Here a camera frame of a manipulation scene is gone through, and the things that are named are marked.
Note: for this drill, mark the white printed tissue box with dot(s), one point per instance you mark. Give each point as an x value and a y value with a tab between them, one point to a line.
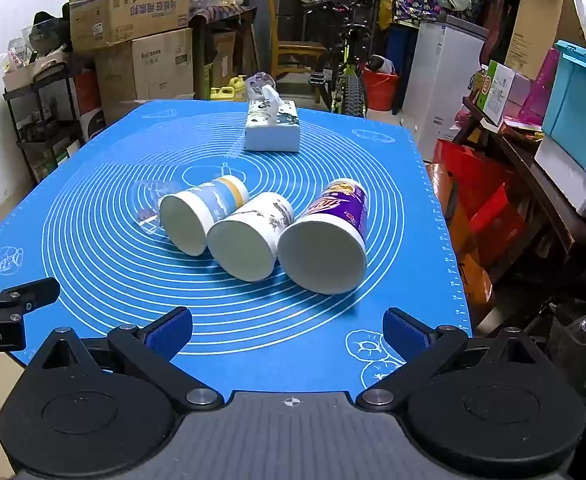
273	132

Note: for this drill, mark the purple paper cup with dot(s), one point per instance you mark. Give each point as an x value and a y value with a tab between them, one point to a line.
323	257

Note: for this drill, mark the tall tan cardboard box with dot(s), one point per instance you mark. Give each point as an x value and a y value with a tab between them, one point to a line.
538	25

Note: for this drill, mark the white flat box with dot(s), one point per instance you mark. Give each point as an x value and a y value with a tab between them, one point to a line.
565	172

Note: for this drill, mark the blue and yellow paper cup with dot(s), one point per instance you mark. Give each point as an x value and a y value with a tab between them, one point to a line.
213	202

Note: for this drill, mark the clear plastic bag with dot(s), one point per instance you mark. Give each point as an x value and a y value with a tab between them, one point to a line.
585	355

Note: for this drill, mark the pink gift box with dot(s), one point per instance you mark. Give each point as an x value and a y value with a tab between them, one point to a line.
540	90

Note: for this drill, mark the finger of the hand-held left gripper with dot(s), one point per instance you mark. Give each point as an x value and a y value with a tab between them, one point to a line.
28	294

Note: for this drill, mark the red plastic bucket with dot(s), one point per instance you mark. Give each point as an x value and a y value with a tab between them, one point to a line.
380	90

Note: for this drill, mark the orange paper bag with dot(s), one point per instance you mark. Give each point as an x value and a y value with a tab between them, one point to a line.
475	285

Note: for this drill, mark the green and white carton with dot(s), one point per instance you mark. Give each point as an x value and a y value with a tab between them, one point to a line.
493	90

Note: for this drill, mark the wooden chair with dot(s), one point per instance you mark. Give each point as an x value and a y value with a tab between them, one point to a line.
293	52

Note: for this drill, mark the white ink-print paper cup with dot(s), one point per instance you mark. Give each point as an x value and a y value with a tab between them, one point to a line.
243	252

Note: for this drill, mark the white chest freezer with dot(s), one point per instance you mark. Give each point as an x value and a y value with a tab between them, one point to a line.
438	75

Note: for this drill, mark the dark wooden side table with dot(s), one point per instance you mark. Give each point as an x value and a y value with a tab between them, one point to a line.
538	185

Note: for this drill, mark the teal plastic storage crate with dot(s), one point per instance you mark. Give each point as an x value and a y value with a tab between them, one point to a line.
580	105

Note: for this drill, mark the black metal shelf rack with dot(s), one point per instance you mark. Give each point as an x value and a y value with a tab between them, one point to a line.
48	110

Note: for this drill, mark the yellow plastic jug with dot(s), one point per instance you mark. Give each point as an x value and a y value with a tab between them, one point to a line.
225	92

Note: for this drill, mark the red paper shopping bag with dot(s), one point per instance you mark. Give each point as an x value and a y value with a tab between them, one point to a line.
465	170
500	230

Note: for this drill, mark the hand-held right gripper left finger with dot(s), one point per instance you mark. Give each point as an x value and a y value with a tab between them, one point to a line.
170	334

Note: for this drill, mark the plain brown cardboard box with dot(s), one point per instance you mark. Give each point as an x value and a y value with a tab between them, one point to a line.
158	67

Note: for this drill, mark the clear plastic cup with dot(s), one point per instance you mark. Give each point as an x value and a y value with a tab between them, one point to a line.
147	210

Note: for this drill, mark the blue silicone baking mat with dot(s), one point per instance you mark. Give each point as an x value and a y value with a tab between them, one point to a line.
123	275

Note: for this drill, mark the green and black bicycle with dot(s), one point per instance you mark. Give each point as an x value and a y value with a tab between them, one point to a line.
348	85

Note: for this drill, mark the open brown cardboard box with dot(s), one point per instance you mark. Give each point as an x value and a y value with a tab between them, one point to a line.
123	15

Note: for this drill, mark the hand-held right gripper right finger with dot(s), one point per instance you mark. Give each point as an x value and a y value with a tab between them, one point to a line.
405	334

